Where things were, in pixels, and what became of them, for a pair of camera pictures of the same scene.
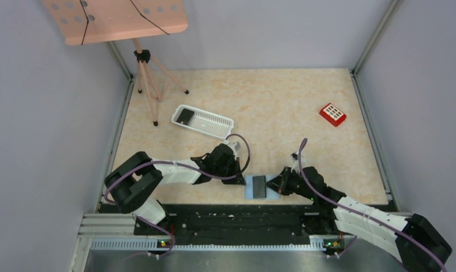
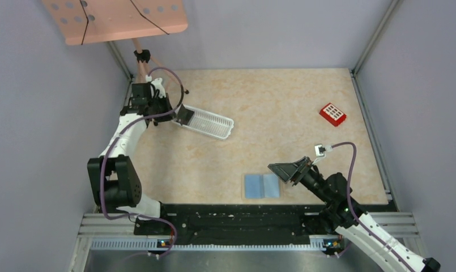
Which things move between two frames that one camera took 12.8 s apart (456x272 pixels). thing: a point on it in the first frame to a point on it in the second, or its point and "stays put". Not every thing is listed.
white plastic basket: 205,122 stays put
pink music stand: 88,21 stays put
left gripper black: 237,171 to 166,101
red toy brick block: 332,114 stays put
